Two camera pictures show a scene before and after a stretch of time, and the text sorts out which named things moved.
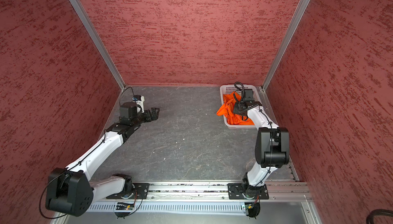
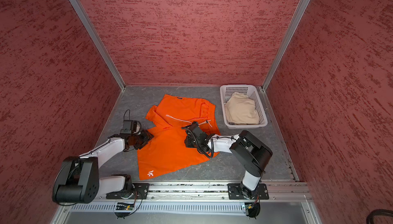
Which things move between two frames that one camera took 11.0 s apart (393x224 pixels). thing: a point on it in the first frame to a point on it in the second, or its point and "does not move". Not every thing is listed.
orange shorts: x=227 y=108 to x=167 y=148
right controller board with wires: x=253 y=209 does not move
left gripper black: x=155 y=115 to x=147 y=137
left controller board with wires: x=126 y=206 does not move
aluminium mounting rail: x=287 y=191 does not move
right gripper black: x=236 y=109 to x=188 y=143
